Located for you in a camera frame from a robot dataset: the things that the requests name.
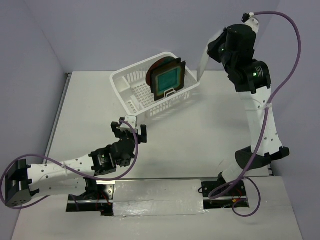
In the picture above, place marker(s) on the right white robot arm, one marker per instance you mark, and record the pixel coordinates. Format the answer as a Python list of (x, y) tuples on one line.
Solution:
[(234, 49)]

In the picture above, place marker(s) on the teal square black-rimmed plate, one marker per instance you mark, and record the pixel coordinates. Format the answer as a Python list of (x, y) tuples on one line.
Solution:
[(167, 78)]

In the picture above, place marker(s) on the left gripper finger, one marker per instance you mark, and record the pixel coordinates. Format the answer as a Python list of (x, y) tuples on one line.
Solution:
[(115, 126), (143, 137)]

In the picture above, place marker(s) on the yellow square black-rimmed plate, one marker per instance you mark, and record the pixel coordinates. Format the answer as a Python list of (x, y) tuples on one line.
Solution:
[(163, 61)]

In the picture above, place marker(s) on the small red teal round plate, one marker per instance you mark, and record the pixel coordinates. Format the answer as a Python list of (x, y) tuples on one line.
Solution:
[(205, 57)]

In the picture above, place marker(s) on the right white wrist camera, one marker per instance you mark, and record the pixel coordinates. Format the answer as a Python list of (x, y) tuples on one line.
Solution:
[(249, 19)]

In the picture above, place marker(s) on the white foam cover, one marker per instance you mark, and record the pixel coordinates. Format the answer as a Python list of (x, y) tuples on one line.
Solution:
[(146, 198)]

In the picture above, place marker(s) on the large red teal round plate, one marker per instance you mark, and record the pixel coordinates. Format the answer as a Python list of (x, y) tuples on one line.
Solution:
[(148, 79)]

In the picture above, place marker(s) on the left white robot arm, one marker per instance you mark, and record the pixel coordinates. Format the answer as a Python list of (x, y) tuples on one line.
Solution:
[(31, 178)]

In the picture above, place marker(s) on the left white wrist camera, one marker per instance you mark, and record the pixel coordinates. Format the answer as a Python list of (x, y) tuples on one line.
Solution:
[(128, 122)]

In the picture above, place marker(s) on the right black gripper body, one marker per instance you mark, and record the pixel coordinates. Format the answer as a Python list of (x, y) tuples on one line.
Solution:
[(217, 51)]

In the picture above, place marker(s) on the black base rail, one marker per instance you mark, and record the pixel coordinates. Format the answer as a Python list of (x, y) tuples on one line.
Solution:
[(101, 198)]

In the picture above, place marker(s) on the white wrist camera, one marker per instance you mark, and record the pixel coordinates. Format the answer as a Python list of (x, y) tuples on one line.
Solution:
[(128, 122), (249, 19)]

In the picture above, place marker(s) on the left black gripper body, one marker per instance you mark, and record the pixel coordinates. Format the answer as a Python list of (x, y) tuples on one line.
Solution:
[(129, 134)]

